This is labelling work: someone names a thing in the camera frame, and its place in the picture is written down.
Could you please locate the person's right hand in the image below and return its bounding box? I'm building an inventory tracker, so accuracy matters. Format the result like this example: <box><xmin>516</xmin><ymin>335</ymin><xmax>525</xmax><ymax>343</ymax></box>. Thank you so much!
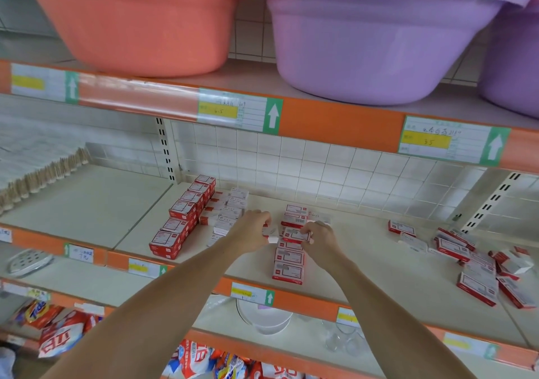
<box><xmin>302</xmin><ymin>219</ymin><xmax>342</xmax><ymax>268</ymax></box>

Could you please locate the person's left hand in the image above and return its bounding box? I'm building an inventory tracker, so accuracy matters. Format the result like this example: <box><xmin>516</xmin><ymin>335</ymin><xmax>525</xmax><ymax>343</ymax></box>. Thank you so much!
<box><xmin>226</xmin><ymin>210</ymin><xmax>275</xmax><ymax>255</ymax></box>

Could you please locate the pile of red white boxes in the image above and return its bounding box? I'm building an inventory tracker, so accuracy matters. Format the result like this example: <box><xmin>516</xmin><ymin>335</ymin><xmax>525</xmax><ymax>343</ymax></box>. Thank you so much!
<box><xmin>387</xmin><ymin>219</ymin><xmax>539</xmax><ymax>311</ymax></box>

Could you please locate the white shelf with orange edges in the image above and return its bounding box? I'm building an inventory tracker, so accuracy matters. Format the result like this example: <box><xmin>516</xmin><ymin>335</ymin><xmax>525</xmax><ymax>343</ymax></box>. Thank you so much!
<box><xmin>0</xmin><ymin>55</ymin><xmax>539</xmax><ymax>379</ymax></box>

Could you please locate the person's left forearm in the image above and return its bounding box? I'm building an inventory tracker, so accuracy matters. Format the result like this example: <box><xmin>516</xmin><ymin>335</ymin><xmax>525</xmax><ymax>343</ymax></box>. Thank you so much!
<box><xmin>42</xmin><ymin>240</ymin><xmax>254</xmax><ymax>379</ymax></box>

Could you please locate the person's right forearm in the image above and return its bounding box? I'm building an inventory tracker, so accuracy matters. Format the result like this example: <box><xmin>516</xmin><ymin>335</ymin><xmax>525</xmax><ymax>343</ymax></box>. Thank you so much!
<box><xmin>316</xmin><ymin>252</ymin><xmax>477</xmax><ymax>379</ymax></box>

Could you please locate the white perforated shelf upright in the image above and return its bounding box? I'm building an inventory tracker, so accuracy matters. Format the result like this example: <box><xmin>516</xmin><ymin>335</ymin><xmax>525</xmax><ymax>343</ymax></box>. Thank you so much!
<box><xmin>459</xmin><ymin>171</ymin><xmax>522</xmax><ymax>235</ymax></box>
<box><xmin>156</xmin><ymin>118</ymin><xmax>180</xmax><ymax>183</ymax></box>

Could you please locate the small price label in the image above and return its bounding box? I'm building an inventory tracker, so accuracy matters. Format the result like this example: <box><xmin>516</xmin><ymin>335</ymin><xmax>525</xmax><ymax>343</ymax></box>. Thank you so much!
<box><xmin>230</xmin><ymin>281</ymin><xmax>277</xmax><ymax>309</ymax></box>
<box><xmin>335</xmin><ymin>306</ymin><xmax>364</xmax><ymax>330</ymax></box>
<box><xmin>65</xmin><ymin>243</ymin><xmax>96</xmax><ymax>265</ymax></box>
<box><xmin>442</xmin><ymin>332</ymin><xmax>499</xmax><ymax>361</ymax></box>
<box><xmin>127</xmin><ymin>257</ymin><xmax>170</xmax><ymax>280</ymax></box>

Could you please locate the cluster of clear glasses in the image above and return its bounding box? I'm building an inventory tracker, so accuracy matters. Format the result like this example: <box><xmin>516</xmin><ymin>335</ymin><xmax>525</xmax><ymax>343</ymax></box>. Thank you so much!
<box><xmin>323</xmin><ymin>320</ymin><xmax>372</xmax><ymax>355</ymax></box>

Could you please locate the large label with green arrow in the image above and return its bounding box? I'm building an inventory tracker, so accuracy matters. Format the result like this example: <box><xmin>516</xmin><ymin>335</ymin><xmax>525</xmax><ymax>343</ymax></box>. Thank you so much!
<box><xmin>398</xmin><ymin>115</ymin><xmax>513</xmax><ymax>169</ymax></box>
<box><xmin>10</xmin><ymin>63</ymin><xmax>82</xmax><ymax>105</ymax></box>
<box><xmin>196</xmin><ymin>88</ymin><xmax>285</xmax><ymax>137</ymax></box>

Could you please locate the purple plastic basin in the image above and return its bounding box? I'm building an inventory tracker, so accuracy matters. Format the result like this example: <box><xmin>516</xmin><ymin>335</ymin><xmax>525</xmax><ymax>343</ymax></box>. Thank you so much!
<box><xmin>252</xmin><ymin>0</ymin><xmax>539</xmax><ymax>107</ymax></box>
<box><xmin>479</xmin><ymin>4</ymin><xmax>539</xmax><ymax>120</ymax></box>

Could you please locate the pile of small colourful packets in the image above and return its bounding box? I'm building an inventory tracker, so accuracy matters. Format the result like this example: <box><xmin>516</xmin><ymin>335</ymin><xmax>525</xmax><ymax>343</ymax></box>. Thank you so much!
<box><xmin>12</xmin><ymin>297</ymin><xmax>321</xmax><ymax>379</ymax></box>

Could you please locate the row of beige bundles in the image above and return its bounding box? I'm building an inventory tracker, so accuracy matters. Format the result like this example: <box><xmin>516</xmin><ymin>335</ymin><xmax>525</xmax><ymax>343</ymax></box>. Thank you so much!
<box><xmin>0</xmin><ymin>147</ymin><xmax>90</xmax><ymax>216</ymax></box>

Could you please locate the orange plastic basin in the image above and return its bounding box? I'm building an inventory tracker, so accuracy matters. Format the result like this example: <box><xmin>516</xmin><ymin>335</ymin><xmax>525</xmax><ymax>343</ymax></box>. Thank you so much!
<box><xmin>15</xmin><ymin>0</ymin><xmax>253</xmax><ymax>78</ymax></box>

